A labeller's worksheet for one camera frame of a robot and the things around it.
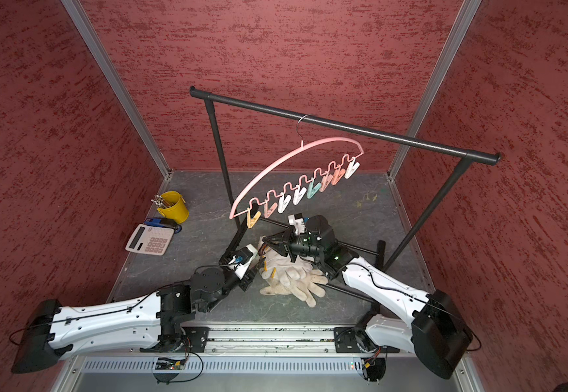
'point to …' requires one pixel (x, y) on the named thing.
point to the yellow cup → (177, 209)
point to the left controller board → (168, 363)
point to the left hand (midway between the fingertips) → (256, 256)
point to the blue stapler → (163, 222)
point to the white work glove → (277, 265)
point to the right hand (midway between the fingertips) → (262, 246)
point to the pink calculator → (150, 239)
